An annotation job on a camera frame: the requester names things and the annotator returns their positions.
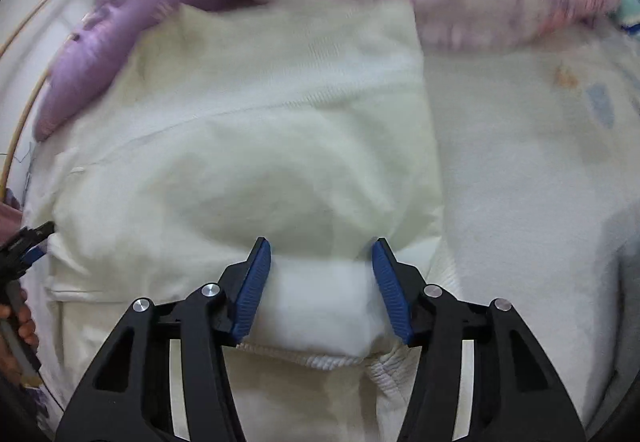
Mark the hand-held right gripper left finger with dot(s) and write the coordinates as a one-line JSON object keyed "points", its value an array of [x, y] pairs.
{"points": [[253, 292]]}

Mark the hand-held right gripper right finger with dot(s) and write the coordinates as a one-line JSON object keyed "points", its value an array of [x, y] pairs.
{"points": [[390, 293]]}

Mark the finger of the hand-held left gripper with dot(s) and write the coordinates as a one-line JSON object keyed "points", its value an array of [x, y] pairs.
{"points": [[34, 255], [31, 235]]}

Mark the cream knit sweater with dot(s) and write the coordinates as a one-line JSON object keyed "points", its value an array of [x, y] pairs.
{"points": [[260, 157]]}

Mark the person's left hand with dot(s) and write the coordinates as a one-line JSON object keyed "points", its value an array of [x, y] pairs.
{"points": [[25, 328]]}

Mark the beige curved rod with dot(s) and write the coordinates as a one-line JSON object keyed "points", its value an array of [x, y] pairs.
{"points": [[25, 119], [45, 4]]}

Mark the white printed bed sheet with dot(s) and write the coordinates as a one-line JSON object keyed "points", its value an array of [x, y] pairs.
{"points": [[530, 182]]}

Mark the purple cloth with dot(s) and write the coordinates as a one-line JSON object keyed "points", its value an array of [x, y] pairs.
{"points": [[95, 57]]}

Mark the teal patterned cloth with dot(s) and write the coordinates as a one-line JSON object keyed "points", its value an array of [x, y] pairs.
{"points": [[628, 10]]}

